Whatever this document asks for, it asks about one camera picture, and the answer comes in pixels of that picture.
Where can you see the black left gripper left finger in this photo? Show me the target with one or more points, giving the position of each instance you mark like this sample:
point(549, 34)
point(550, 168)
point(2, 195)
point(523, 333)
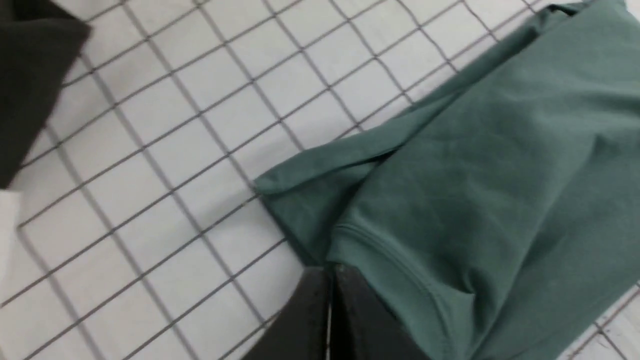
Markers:
point(299, 332)

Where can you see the white shirt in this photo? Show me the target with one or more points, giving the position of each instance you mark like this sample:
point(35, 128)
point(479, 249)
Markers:
point(10, 205)

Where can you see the white grid-patterned tablecloth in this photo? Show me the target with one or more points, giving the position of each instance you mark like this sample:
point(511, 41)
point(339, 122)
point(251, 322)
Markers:
point(141, 235)

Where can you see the dark olive shirt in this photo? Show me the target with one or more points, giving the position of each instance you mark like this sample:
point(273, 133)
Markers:
point(39, 43)

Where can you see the green long-sleeved shirt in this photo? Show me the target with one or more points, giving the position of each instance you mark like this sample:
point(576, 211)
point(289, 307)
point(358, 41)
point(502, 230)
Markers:
point(498, 217)

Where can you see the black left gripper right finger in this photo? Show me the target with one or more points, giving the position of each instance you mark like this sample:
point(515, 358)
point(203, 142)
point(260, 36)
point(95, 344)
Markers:
point(361, 327)

